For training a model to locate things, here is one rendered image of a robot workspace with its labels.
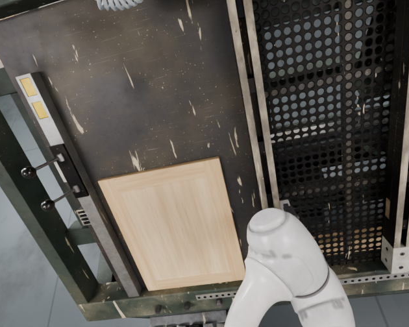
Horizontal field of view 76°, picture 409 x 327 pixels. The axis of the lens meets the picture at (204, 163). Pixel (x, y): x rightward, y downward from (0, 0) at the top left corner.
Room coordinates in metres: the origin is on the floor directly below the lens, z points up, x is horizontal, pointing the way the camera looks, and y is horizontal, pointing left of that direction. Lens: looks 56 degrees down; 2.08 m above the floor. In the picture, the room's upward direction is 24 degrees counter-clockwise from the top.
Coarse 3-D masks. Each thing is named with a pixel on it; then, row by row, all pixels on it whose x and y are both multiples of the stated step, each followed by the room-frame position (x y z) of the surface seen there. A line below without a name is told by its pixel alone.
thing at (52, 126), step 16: (32, 80) 0.78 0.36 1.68; (32, 96) 0.76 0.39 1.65; (48, 96) 0.77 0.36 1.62; (48, 112) 0.73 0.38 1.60; (48, 128) 0.71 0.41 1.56; (64, 128) 0.72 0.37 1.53; (80, 160) 0.66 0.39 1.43; (96, 208) 0.54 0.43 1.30; (96, 224) 0.51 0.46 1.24; (112, 240) 0.46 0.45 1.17; (112, 256) 0.43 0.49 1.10; (128, 272) 0.37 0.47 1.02; (128, 288) 0.33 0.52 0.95
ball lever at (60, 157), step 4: (60, 156) 0.64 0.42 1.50; (52, 160) 0.63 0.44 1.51; (56, 160) 0.63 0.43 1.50; (60, 160) 0.64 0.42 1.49; (44, 164) 0.62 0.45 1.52; (48, 164) 0.62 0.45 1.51; (24, 168) 0.59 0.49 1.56; (28, 168) 0.59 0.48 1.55; (32, 168) 0.59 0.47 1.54; (36, 168) 0.60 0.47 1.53; (40, 168) 0.60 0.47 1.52; (24, 172) 0.58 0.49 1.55; (28, 172) 0.58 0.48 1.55; (32, 172) 0.58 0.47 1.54; (24, 176) 0.57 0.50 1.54; (28, 176) 0.57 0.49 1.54; (32, 176) 0.57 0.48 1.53
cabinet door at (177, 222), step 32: (128, 192) 0.54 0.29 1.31; (160, 192) 0.49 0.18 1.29; (192, 192) 0.45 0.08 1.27; (224, 192) 0.41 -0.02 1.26; (128, 224) 0.48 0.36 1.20; (160, 224) 0.43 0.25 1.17; (192, 224) 0.39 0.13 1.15; (224, 224) 0.35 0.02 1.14; (160, 256) 0.37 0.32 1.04; (192, 256) 0.32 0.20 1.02; (224, 256) 0.28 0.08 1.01; (160, 288) 0.29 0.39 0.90
